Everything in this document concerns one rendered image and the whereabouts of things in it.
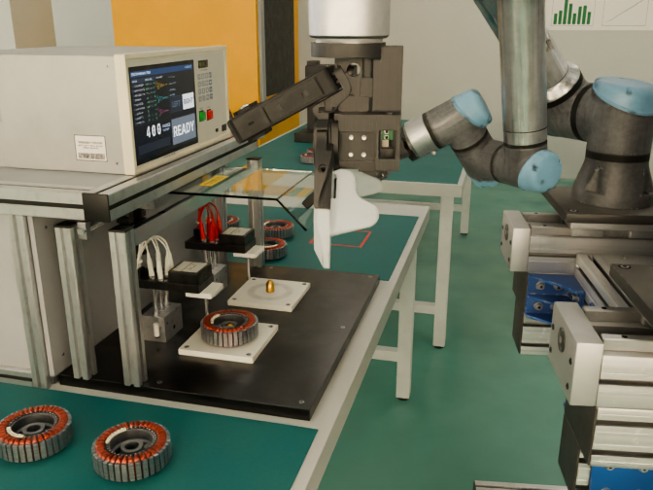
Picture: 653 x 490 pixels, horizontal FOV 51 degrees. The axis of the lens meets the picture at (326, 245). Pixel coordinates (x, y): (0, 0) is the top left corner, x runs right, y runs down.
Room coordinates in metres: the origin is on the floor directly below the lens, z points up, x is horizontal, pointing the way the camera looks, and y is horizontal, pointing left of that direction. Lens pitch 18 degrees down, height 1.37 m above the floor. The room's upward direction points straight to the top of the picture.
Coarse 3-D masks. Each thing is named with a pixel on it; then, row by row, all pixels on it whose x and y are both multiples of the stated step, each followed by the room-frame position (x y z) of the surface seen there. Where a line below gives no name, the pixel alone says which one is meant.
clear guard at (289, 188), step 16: (208, 176) 1.38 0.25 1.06; (240, 176) 1.38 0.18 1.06; (256, 176) 1.38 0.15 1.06; (272, 176) 1.38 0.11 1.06; (288, 176) 1.38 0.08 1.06; (304, 176) 1.38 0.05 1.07; (176, 192) 1.25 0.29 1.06; (192, 192) 1.24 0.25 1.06; (208, 192) 1.24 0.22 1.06; (224, 192) 1.24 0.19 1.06; (240, 192) 1.24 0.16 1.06; (256, 192) 1.24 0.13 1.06; (272, 192) 1.24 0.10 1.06; (288, 192) 1.25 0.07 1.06; (304, 192) 1.31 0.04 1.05; (288, 208) 1.20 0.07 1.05; (304, 208) 1.25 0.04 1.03; (304, 224) 1.20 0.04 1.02
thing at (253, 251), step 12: (228, 228) 1.48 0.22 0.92; (240, 228) 1.48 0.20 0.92; (252, 228) 1.48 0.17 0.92; (192, 240) 1.47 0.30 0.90; (204, 240) 1.46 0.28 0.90; (228, 240) 1.44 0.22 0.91; (240, 240) 1.43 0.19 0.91; (252, 240) 1.47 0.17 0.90; (204, 252) 1.46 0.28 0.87; (228, 252) 1.43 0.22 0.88; (240, 252) 1.43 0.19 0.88; (252, 252) 1.44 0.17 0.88; (216, 264) 1.50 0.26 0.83
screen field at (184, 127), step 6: (192, 114) 1.40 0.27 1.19; (174, 120) 1.32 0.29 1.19; (180, 120) 1.35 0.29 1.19; (186, 120) 1.37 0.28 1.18; (192, 120) 1.40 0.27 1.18; (174, 126) 1.32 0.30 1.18; (180, 126) 1.34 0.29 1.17; (186, 126) 1.37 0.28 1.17; (192, 126) 1.40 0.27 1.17; (174, 132) 1.32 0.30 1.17; (180, 132) 1.34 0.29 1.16; (186, 132) 1.37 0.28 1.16; (192, 132) 1.40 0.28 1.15; (174, 138) 1.32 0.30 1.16; (180, 138) 1.34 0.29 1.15; (186, 138) 1.37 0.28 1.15; (174, 144) 1.31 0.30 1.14
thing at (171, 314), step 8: (176, 304) 1.27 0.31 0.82; (152, 312) 1.23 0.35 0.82; (160, 312) 1.23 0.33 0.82; (168, 312) 1.23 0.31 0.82; (176, 312) 1.26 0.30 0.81; (144, 320) 1.22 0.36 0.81; (152, 320) 1.21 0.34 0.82; (160, 320) 1.21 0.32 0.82; (168, 320) 1.22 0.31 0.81; (176, 320) 1.25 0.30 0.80; (144, 328) 1.22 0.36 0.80; (152, 328) 1.21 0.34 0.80; (160, 328) 1.21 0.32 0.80; (168, 328) 1.22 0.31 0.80; (176, 328) 1.25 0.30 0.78; (144, 336) 1.22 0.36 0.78; (152, 336) 1.21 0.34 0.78; (160, 336) 1.21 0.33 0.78; (168, 336) 1.22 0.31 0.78
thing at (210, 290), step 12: (180, 264) 1.24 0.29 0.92; (192, 264) 1.24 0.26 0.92; (204, 264) 1.24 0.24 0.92; (144, 276) 1.24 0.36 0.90; (156, 276) 1.24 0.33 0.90; (168, 276) 1.21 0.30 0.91; (180, 276) 1.20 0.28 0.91; (192, 276) 1.20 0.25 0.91; (204, 276) 1.22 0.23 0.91; (144, 288) 1.22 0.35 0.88; (156, 288) 1.21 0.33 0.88; (168, 288) 1.21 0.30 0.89; (180, 288) 1.20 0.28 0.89; (192, 288) 1.19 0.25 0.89; (204, 288) 1.21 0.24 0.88; (216, 288) 1.22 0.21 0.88; (156, 300) 1.22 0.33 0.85; (168, 300) 1.27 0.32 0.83; (156, 312) 1.22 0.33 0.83
